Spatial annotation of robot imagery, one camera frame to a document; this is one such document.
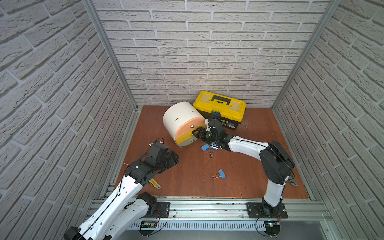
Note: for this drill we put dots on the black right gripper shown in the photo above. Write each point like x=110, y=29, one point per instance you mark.
x=201, y=131

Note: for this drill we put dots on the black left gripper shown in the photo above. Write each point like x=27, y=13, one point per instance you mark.
x=169, y=159

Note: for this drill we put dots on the orange top drawer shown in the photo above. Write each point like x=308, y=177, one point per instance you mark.
x=189, y=125

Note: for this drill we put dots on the yellow drawer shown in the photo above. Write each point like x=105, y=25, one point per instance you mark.
x=184, y=137

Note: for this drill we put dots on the round white drawer cabinet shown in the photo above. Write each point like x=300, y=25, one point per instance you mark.
x=181, y=120

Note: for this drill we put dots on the blue binder clip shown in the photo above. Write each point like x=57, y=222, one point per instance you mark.
x=219, y=175
x=205, y=147

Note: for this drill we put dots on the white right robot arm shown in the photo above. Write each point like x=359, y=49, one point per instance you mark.
x=277, y=163

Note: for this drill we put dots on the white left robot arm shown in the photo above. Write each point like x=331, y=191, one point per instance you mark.
x=126, y=204

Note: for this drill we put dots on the blue binder clip shiny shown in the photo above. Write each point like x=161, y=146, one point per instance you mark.
x=212, y=149

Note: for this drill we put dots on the yellow utility knife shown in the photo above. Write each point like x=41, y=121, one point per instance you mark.
x=154, y=184

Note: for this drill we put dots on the yellow black toolbox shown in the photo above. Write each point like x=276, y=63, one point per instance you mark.
x=228, y=111

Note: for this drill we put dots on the left circuit board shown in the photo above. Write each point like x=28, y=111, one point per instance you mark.
x=147, y=228

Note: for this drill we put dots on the circuit board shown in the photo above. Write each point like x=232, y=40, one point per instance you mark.
x=147, y=228
x=272, y=229

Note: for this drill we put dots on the right circuit board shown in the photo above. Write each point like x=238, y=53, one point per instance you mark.
x=272, y=229

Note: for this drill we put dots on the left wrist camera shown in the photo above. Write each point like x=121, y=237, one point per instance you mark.
x=158, y=153

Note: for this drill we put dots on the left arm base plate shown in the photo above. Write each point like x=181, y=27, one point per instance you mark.
x=162, y=208

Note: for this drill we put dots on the aluminium rail frame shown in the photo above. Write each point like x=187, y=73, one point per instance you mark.
x=228, y=214

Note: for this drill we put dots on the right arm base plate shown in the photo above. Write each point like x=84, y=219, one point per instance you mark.
x=263, y=210

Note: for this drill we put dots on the orange handled pliers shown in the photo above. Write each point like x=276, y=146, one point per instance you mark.
x=293, y=182

